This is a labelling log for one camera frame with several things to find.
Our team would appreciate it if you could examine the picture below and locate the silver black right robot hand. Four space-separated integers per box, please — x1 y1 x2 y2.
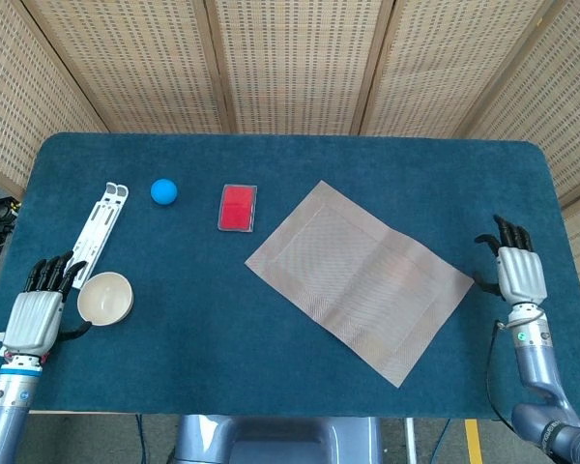
472 215 548 306

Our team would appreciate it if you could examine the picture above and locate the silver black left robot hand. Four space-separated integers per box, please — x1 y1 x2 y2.
0 250 93 359

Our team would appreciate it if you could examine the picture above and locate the white round bowl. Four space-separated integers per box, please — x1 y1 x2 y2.
76 272 135 328

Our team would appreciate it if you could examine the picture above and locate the grey woven placemat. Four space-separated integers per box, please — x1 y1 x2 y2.
244 180 476 389

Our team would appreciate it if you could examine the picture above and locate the white folding stand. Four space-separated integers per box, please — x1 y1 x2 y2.
70 182 131 290

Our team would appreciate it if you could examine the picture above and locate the woven bamboo screen panel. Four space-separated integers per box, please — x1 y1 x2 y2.
205 0 395 136
21 0 236 135
456 0 580 272
350 0 565 139
0 0 110 202

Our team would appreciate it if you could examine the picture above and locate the blue ball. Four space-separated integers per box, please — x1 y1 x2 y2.
150 178 179 207

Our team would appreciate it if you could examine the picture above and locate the blue table cloth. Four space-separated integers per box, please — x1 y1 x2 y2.
0 132 580 421

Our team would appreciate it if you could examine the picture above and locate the white table leg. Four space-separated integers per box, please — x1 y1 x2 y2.
404 419 418 464

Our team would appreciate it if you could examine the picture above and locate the red pad in clear case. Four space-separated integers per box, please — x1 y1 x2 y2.
217 184 258 234

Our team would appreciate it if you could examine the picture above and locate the blue-grey robot torso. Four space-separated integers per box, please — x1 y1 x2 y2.
173 414 384 464

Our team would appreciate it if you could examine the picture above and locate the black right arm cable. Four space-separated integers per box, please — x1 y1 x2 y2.
484 318 518 434

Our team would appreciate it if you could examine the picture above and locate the blue cable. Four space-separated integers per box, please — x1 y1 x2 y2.
437 419 451 464
133 414 144 464

